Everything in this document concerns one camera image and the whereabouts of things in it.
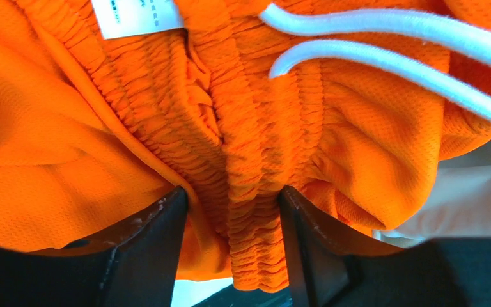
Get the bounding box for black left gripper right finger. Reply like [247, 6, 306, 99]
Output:
[277, 186, 491, 306]

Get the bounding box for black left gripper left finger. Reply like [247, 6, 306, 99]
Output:
[0, 187, 188, 306]

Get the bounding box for orange mesh shorts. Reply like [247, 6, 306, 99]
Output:
[0, 1, 491, 292]

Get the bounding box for white garment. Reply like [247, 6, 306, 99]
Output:
[171, 133, 491, 307]

